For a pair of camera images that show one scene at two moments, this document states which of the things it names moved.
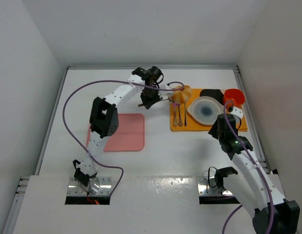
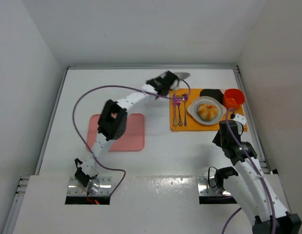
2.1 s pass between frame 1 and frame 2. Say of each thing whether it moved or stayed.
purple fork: stayed
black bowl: stayed
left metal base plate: stayed
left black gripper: moved
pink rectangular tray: stayed
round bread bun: moved
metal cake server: moved
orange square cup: stayed
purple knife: stayed
